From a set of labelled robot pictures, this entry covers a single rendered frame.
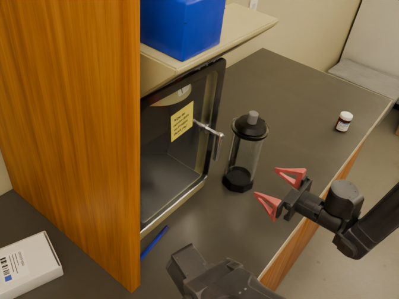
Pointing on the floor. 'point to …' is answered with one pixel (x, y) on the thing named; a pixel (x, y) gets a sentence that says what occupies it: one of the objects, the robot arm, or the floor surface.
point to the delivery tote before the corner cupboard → (368, 80)
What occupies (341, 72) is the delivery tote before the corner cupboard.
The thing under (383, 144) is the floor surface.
